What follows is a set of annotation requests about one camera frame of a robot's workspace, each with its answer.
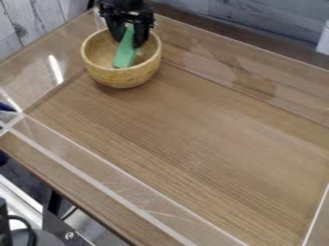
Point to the metal bracket with screw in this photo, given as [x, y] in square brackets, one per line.
[63, 231]

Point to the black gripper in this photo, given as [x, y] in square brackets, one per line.
[127, 11]

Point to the brown wooden bowl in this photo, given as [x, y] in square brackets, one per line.
[98, 54]

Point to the blue object at left edge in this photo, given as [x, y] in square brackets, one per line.
[6, 107]

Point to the white object at right edge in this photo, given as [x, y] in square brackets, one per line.
[323, 45]

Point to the green rectangular block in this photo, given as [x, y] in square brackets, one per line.
[126, 51]

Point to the black table leg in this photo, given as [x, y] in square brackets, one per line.
[55, 203]

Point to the clear acrylic tray walls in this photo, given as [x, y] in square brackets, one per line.
[210, 157]

